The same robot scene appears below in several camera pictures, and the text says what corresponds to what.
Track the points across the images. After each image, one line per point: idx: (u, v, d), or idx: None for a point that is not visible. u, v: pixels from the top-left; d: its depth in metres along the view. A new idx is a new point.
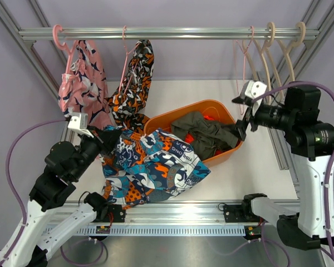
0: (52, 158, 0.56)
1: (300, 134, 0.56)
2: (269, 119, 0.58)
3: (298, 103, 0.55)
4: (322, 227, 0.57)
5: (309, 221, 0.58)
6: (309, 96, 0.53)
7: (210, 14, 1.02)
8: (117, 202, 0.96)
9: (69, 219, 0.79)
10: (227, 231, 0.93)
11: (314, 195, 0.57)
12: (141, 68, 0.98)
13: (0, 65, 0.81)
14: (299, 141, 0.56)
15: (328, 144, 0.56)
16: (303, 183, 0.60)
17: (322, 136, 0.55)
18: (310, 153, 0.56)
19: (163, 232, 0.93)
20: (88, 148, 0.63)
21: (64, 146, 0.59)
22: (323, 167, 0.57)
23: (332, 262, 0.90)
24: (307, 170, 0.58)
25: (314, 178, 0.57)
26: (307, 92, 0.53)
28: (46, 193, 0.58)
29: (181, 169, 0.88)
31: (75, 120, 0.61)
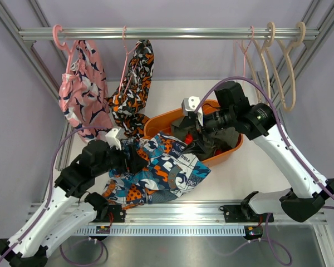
0: (89, 148, 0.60)
1: (246, 122, 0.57)
2: (216, 124, 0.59)
3: (227, 100, 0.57)
4: (313, 183, 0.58)
5: (301, 186, 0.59)
6: (235, 91, 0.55)
7: (210, 14, 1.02)
8: (118, 201, 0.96)
9: (70, 217, 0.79)
10: (227, 231, 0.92)
11: (288, 161, 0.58)
12: (141, 68, 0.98)
13: (1, 65, 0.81)
14: (249, 128, 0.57)
15: (269, 118, 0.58)
16: (274, 158, 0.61)
17: (261, 114, 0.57)
18: (263, 131, 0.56)
19: (163, 232, 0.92)
20: (113, 159, 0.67)
21: (101, 143, 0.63)
22: (278, 136, 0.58)
23: (332, 262, 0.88)
24: (268, 146, 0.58)
25: (279, 148, 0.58)
26: (231, 87, 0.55)
28: (71, 181, 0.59)
29: (180, 173, 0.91)
31: (114, 130, 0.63)
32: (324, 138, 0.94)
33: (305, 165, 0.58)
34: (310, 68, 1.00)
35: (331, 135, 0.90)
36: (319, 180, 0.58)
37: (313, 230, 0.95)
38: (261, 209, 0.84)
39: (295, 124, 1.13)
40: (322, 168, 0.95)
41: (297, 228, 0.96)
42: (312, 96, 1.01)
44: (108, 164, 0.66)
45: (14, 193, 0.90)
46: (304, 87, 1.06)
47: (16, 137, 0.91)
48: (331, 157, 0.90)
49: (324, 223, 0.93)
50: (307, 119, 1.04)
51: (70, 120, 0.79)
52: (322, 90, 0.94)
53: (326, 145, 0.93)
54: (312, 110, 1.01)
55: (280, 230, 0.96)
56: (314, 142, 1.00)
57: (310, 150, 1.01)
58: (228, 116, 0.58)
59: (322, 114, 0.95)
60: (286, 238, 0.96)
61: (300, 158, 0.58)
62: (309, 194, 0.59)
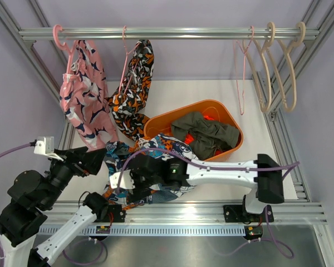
0: (15, 191, 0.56)
1: (172, 181, 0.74)
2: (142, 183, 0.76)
3: (148, 171, 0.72)
4: (246, 171, 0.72)
5: (243, 181, 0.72)
6: (148, 164, 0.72)
7: (211, 14, 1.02)
8: (118, 202, 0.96)
9: (69, 225, 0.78)
10: (227, 231, 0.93)
11: (217, 177, 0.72)
12: (141, 68, 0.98)
13: (1, 65, 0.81)
14: (176, 182, 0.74)
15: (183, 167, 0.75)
16: (212, 181, 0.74)
17: (174, 166, 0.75)
18: (182, 178, 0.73)
19: (163, 232, 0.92)
20: (60, 173, 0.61)
21: (30, 176, 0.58)
22: (196, 169, 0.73)
23: (332, 262, 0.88)
24: (199, 180, 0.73)
25: (204, 174, 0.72)
26: (145, 163, 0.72)
28: (13, 226, 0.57)
29: None
31: (40, 145, 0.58)
32: (324, 138, 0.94)
33: (230, 168, 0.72)
34: (311, 67, 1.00)
35: (330, 136, 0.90)
36: (246, 166, 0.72)
37: (313, 230, 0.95)
38: (260, 208, 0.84)
39: (295, 124, 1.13)
40: (322, 168, 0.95)
41: (298, 228, 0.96)
42: (312, 96, 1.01)
44: (58, 179, 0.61)
45: None
46: (304, 87, 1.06)
47: (16, 137, 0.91)
48: (332, 156, 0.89)
49: (324, 223, 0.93)
50: (307, 119, 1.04)
51: (72, 120, 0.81)
52: (322, 90, 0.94)
53: (326, 146, 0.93)
54: (312, 110, 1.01)
55: (280, 230, 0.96)
56: (314, 142, 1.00)
57: (310, 151, 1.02)
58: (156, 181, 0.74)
59: (322, 115, 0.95)
60: (287, 238, 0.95)
61: (221, 166, 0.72)
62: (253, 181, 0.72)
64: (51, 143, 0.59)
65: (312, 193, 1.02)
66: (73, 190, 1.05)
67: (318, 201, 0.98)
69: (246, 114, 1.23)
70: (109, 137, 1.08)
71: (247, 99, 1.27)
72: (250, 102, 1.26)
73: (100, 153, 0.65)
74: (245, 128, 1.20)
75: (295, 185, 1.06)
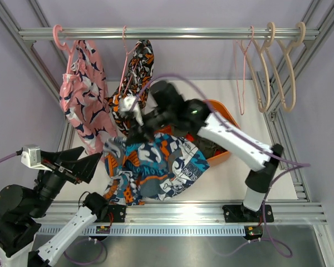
0: (0, 207, 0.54)
1: (186, 120, 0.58)
2: (156, 120, 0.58)
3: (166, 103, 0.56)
4: (260, 153, 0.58)
5: (251, 160, 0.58)
6: (171, 91, 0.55)
7: (210, 14, 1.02)
8: (119, 202, 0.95)
9: (69, 226, 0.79)
10: (227, 231, 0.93)
11: (236, 144, 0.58)
12: (141, 68, 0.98)
13: (1, 65, 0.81)
14: (188, 125, 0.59)
15: (205, 108, 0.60)
16: (224, 144, 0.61)
17: (196, 108, 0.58)
18: (201, 123, 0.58)
19: (163, 232, 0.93)
20: (49, 182, 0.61)
21: (13, 191, 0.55)
22: (216, 123, 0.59)
23: (332, 262, 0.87)
24: (211, 136, 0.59)
25: (219, 134, 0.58)
26: (166, 88, 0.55)
28: (5, 237, 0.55)
29: (179, 158, 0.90)
31: (25, 156, 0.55)
32: (324, 138, 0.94)
33: (249, 139, 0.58)
34: (311, 68, 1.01)
35: (330, 136, 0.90)
36: (264, 149, 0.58)
37: (313, 230, 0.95)
38: (256, 204, 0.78)
39: (295, 124, 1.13)
40: (322, 168, 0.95)
41: (298, 228, 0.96)
42: (312, 96, 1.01)
44: (47, 189, 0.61)
45: None
46: (304, 87, 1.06)
47: (16, 137, 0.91)
48: (332, 156, 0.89)
49: (324, 223, 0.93)
50: (307, 119, 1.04)
51: (72, 120, 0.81)
52: (322, 90, 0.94)
53: (325, 146, 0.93)
54: (312, 110, 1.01)
55: (280, 230, 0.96)
56: (314, 143, 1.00)
57: (310, 151, 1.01)
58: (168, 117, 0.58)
59: (322, 115, 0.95)
60: (287, 238, 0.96)
61: (241, 136, 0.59)
62: (260, 164, 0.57)
64: (37, 153, 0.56)
65: (312, 193, 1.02)
66: (73, 190, 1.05)
67: (318, 201, 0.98)
69: (246, 114, 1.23)
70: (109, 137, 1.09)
71: (247, 99, 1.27)
72: (250, 102, 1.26)
73: (92, 160, 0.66)
74: (245, 128, 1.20)
75: (295, 185, 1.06)
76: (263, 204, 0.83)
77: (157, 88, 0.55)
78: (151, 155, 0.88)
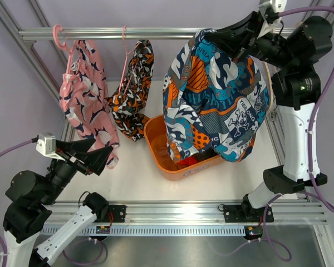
0: (14, 192, 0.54)
1: (290, 80, 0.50)
2: (269, 48, 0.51)
3: (301, 50, 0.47)
4: (306, 171, 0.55)
5: (293, 167, 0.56)
6: (321, 49, 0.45)
7: (210, 15, 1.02)
8: (190, 152, 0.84)
9: (68, 225, 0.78)
10: (227, 231, 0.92)
11: (298, 144, 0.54)
12: (141, 68, 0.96)
13: (1, 66, 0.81)
14: (284, 90, 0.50)
15: (313, 93, 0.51)
16: (286, 133, 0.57)
17: (306, 83, 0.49)
18: (295, 104, 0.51)
19: (163, 232, 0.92)
20: (60, 171, 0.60)
21: (25, 176, 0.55)
22: (307, 115, 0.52)
23: (332, 262, 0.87)
24: (290, 119, 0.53)
25: (299, 127, 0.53)
26: (319, 43, 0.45)
28: (18, 223, 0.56)
29: (258, 84, 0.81)
31: (41, 144, 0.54)
32: (324, 138, 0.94)
33: (313, 153, 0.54)
34: None
35: (330, 136, 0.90)
36: (314, 172, 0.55)
37: (313, 230, 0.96)
38: (259, 203, 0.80)
39: None
40: (322, 168, 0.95)
41: (297, 228, 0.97)
42: None
44: (58, 178, 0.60)
45: None
46: None
47: (16, 137, 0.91)
48: (332, 156, 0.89)
49: (324, 223, 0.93)
50: None
51: (72, 120, 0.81)
52: None
53: (326, 146, 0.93)
54: None
55: (280, 230, 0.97)
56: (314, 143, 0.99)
57: None
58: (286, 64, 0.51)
59: (321, 114, 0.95)
60: (286, 238, 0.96)
61: (311, 146, 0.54)
62: (295, 177, 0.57)
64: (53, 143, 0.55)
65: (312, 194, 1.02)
66: (73, 190, 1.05)
67: (318, 201, 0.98)
69: None
70: (109, 137, 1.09)
71: None
72: None
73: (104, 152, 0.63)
74: None
75: None
76: (265, 206, 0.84)
77: (311, 26, 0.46)
78: (220, 72, 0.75)
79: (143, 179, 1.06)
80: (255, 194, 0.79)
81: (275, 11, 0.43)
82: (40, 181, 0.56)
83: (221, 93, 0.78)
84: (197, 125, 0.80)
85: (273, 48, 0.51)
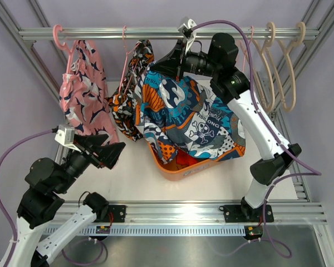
0: (32, 178, 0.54)
1: (221, 86, 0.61)
2: (197, 63, 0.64)
3: (220, 58, 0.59)
4: (276, 144, 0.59)
5: (264, 147, 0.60)
6: (232, 53, 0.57)
7: (210, 15, 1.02)
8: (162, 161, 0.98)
9: (69, 223, 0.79)
10: (227, 231, 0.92)
11: (256, 124, 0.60)
12: (141, 68, 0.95)
13: (1, 67, 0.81)
14: (222, 92, 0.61)
15: (244, 83, 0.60)
16: (245, 123, 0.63)
17: (235, 79, 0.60)
18: (234, 94, 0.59)
19: (163, 232, 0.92)
20: (75, 162, 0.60)
21: (43, 163, 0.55)
22: (249, 100, 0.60)
23: (332, 262, 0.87)
24: (237, 109, 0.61)
25: (247, 111, 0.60)
26: (230, 49, 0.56)
28: (33, 208, 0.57)
29: (206, 101, 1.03)
31: (61, 134, 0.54)
32: (324, 138, 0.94)
33: (270, 127, 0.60)
34: (311, 68, 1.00)
35: (330, 135, 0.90)
36: (282, 142, 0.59)
37: (313, 230, 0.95)
38: (256, 201, 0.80)
39: (295, 124, 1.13)
40: (322, 168, 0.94)
41: (297, 228, 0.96)
42: (312, 96, 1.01)
44: (73, 168, 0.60)
45: (15, 193, 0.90)
46: (304, 86, 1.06)
47: (16, 137, 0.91)
48: (332, 156, 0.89)
49: (324, 223, 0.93)
50: (307, 119, 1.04)
51: (72, 120, 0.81)
52: (322, 90, 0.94)
53: (326, 145, 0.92)
54: (312, 110, 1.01)
55: (280, 230, 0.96)
56: (314, 143, 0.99)
57: (310, 151, 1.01)
58: (214, 70, 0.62)
59: (321, 114, 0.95)
60: (286, 238, 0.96)
61: (266, 121, 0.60)
62: (271, 154, 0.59)
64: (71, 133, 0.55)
65: (312, 194, 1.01)
66: (73, 190, 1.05)
67: (318, 201, 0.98)
69: None
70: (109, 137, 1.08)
71: None
72: None
73: (117, 148, 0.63)
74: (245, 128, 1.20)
75: (295, 185, 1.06)
76: (263, 203, 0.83)
77: (217, 39, 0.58)
78: (171, 94, 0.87)
79: (143, 178, 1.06)
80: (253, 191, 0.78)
81: (187, 28, 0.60)
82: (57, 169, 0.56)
83: (173, 111, 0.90)
84: (161, 138, 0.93)
85: (200, 62, 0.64)
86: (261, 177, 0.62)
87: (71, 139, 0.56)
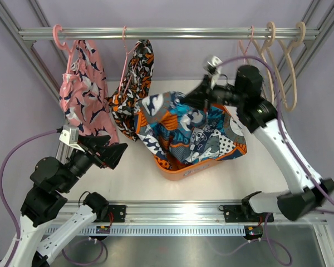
0: (37, 176, 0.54)
1: (247, 115, 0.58)
2: (223, 95, 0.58)
3: (245, 88, 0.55)
4: (306, 178, 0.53)
5: (292, 179, 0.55)
6: (256, 82, 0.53)
7: (210, 15, 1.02)
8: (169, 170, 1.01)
9: (69, 223, 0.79)
10: (227, 231, 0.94)
11: (283, 156, 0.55)
12: (141, 68, 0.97)
13: (1, 67, 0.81)
14: (249, 120, 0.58)
15: (271, 113, 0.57)
16: (271, 153, 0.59)
17: (263, 108, 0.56)
18: (260, 123, 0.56)
19: (163, 232, 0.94)
20: (79, 162, 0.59)
21: (48, 162, 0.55)
22: (276, 129, 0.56)
23: (332, 262, 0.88)
24: (264, 138, 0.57)
25: (275, 141, 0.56)
26: (254, 78, 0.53)
28: (37, 207, 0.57)
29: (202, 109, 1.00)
31: (65, 134, 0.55)
32: (324, 138, 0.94)
33: (299, 159, 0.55)
34: (311, 68, 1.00)
35: (330, 135, 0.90)
36: (313, 175, 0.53)
37: (313, 230, 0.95)
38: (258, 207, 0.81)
39: (295, 124, 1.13)
40: (322, 168, 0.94)
41: (297, 228, 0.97)
42: (312, 96, 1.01)
44: (76, 167, 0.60)
45: (15, 193, 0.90)
46: (304, 86, 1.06)
47: (16, 137, 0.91)
48: (332, 156, 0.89)
49: (324, 223, 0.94)
50: (307, 119, 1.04)
51: (72, 120, 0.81)
52: (322, 90, 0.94)
53: (326, 146, 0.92)
54: (313, 110, 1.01)
55: (280, 230, 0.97)
56: (314, 143, 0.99)
57: (311, 151, 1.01)
58: (240, 100, 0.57)
59: (321, 114, 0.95)
60: (286, 238, 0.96)
61: (295, 152, 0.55)
62: (300, 189, 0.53)
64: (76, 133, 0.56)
65: None
66: (73, 190, 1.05)
67: None
69: None
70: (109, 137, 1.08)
71: None
72: None
73: (120, 148, 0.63)
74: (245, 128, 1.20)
75: None
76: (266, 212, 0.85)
77: (243, 71, 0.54)
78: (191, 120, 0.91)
79: (143, 178, 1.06)
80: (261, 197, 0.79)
81: (211, 65, 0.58)
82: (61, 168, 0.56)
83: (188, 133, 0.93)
84: (159, 154, 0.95)
85: (227, 95, 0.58)
86: (288, 213, 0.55)
87: (75, 139, 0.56)
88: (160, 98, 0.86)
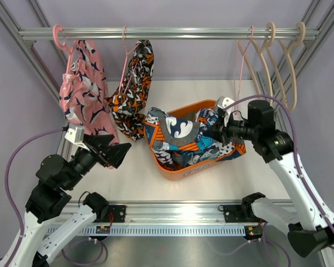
0: (42, 172, 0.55)
1: (264, 145, 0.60)
2: (238, 130, 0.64)
3: (257, 119, 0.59)
4: (319, 216, 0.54)
5: (305, 217, 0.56)
6: (267, 113, 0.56)
7: (210, 15, 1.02)
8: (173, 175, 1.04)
9: (69, 222, 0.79)
10: (227, 231, 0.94)
11: (298, 189, 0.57)
12: (141, 68, 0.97)
13: (1, 67, 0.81)
14: (264, 151, 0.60)
15: (288, 145, 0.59)
16: (286, 184, 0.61)
17: (279, 139, 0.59)
18: (276, 154, 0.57)
19: (163, 232, 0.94)
20: (83, 159, 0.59)
21: (53, 159, 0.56)
22: (292, 163, 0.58)
23: (332, 262, 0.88)
24: (279, 171, 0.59)
25: (289, 173, 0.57)
26: (265, 109, 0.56)
28: (40, 204, 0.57)
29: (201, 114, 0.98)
31: (72, 133, 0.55)
32: (324, 138, 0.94)
33: (313, 195, 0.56)
34: (311, 68, 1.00)
35: (330, 136, 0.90)
36: (327, 215, 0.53)
37: None
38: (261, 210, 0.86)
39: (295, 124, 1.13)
40: (322, 168, 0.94)
41: None
42: (312, 97, 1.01)
44: (80, 166, 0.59)
45: (15, 193, 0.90)
46: (304, 86, 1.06)
47: (16, 137, 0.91)
48: (332, 156, 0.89)
49: None
50: (307, 119, 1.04)
51: (72, 120, 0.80)
52: (322, 90, 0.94)
53: (326, 146, 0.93)
54: (313, 110, 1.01)
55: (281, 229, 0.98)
56: (314, 143, 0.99)
57: (310, 151, 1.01)
58: (253, 129, 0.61)
59: (321, 114, 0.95)
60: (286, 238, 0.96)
61: (309, 188, 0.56)
62: (312, 226, 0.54)
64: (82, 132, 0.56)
65: None
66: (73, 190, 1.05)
67: None
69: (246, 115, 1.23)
70: None
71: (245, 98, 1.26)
72: None
73: (123, 148, 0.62)
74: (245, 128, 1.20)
75: None
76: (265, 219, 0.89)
77: (254, 104, 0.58)
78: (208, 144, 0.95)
79: (143, 179, 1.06)
80: (267, 206, 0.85)
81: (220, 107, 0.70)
82: (66, 166, 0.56)
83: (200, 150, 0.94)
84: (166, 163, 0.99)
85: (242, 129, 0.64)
86: (299, 247, 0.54)
87: (80, 138, 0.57)
88: (189, 125, 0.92)
